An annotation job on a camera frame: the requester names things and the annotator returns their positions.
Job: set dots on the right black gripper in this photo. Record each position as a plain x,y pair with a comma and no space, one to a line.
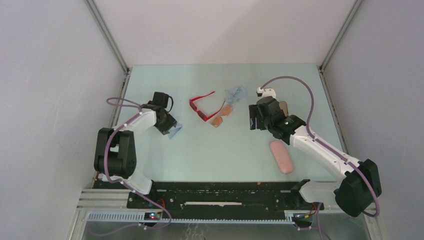
254,113

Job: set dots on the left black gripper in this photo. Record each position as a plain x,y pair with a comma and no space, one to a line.
171,121

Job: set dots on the blue cleaning cloth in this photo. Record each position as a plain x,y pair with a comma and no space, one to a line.
174,130
235,94

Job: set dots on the plaid brown glasses case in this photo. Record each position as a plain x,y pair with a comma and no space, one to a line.
284,107

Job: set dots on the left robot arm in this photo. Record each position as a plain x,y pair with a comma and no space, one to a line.
115,152

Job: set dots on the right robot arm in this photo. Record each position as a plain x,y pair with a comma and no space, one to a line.
357,183

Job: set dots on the orange clear sunglasses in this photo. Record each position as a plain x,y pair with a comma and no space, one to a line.
224,112

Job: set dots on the pink glasses case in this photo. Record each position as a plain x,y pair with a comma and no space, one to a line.
281,157

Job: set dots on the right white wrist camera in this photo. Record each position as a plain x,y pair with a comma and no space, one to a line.
266,92

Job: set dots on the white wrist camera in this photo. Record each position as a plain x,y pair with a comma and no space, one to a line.
162,99
266,92

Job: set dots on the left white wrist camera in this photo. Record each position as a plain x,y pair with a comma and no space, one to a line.
162,99

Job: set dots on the red frame sunglasses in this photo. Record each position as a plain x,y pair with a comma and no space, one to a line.
204,107

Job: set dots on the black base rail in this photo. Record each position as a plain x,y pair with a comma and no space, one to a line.
232,201

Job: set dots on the left aluminium frame post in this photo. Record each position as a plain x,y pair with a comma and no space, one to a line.
110,40

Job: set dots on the aluminium frame post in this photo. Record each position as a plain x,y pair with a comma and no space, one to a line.
110,40
334,46

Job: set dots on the right aluminium frame post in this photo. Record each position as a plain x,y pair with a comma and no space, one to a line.
334,46

